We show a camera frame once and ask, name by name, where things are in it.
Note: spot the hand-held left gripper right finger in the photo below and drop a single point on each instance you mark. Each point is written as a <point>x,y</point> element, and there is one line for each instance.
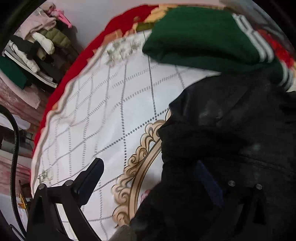
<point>209,183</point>

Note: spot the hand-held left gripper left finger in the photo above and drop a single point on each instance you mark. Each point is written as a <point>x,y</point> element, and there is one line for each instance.
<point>86,183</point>

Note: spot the black jacket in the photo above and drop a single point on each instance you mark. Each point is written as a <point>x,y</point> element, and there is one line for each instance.
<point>231,139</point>

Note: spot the pile of folded clothes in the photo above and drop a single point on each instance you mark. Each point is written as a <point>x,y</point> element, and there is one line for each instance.
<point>34,46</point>

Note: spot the white patterned bed blanket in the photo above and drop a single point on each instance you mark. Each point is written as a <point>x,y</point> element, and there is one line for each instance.
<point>99,111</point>

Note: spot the red bed cover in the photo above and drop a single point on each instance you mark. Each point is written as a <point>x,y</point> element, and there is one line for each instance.
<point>76,62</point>

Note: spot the green striped sweater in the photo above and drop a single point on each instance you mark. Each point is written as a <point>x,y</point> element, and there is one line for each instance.
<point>201,39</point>

